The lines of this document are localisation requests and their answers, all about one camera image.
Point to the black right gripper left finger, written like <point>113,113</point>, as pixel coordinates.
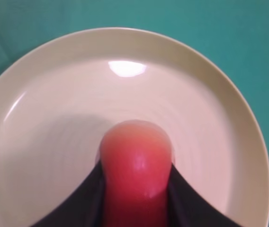
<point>83,208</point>

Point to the pale yellow plastic plate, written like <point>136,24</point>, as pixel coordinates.
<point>57,101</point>

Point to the red and cream peach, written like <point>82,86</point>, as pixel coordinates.
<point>136,158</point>

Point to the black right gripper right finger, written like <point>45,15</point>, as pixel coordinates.
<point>186,208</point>

